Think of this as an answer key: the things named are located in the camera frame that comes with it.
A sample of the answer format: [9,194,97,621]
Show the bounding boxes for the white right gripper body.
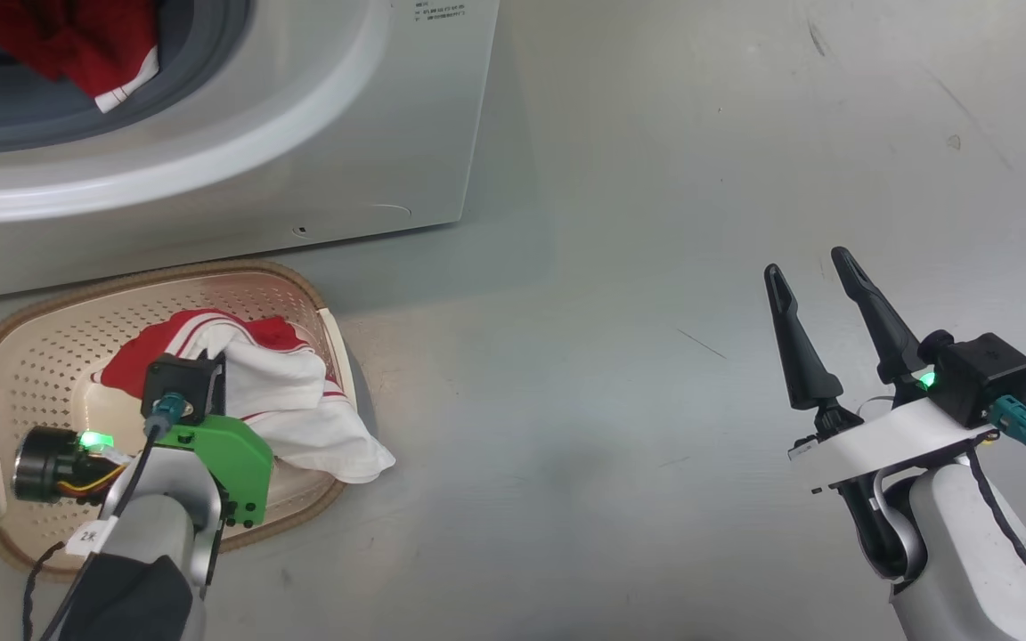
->
[787,396,999,495]

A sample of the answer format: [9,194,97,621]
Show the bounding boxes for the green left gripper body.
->
[155,414,275,528]

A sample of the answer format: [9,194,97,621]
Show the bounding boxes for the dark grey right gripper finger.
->
[764,264,845,412]
[831,247,924,393]

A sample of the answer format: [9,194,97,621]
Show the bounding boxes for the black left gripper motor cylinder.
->
[12,426,91,504]

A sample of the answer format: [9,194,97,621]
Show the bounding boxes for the cream perforated laundry basket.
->
[0,260,378,572]

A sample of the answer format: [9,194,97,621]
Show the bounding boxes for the white front-load washing machine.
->
[0,0,501,305]

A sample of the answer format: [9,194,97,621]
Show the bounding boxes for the black left cable teal plug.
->
[21,392,193,641]

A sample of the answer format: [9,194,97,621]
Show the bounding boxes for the black cable teal plug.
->
[21,392,193,641]
[967,396,1026,624]

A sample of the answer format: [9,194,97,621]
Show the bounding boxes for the black right cable teal plug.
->
[967,396,1026,624]

